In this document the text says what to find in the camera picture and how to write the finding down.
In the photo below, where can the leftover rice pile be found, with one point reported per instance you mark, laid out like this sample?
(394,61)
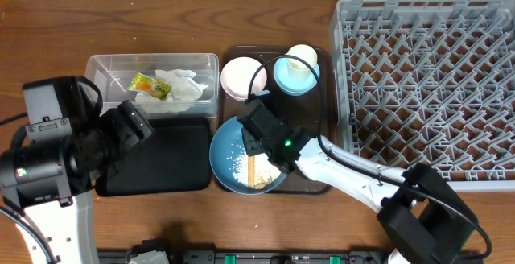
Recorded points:
(254,172)

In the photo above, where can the white napkin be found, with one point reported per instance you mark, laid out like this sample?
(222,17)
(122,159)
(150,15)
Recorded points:
(184,92)

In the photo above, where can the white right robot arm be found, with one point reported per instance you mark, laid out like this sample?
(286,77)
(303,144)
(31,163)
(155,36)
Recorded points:
(421,213)

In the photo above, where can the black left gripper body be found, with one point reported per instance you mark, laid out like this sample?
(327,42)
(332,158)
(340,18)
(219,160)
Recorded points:
(116,136)

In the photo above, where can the pink bowl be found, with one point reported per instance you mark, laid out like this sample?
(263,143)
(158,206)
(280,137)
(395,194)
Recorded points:
(236,75)

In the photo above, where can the grey dishwasher rack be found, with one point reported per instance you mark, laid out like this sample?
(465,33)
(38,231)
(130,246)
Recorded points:
(428,81)

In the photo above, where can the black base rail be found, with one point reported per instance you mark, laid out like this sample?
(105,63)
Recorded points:
(161,251)

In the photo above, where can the dark blue plate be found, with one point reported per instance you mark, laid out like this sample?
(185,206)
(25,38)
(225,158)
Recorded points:
(227,135)

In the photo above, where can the light blue saucer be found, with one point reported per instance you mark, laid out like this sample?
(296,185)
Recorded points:
(288,84)

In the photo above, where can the cream white cup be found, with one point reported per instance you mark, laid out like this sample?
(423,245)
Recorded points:
(304,58)

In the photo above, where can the yellow green snack wrapper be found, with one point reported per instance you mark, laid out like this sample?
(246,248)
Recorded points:
(151,86)

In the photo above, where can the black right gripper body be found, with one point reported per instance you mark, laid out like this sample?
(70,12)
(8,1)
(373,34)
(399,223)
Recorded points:
(252,148)

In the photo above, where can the clear plastic waste bin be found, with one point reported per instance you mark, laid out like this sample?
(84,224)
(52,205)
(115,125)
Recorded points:
(112,74)

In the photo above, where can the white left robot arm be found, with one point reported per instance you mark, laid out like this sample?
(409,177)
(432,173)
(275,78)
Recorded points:
(48,172)

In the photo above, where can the black rectangular tray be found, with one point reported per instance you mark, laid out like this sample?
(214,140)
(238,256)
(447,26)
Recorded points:
(173,159)

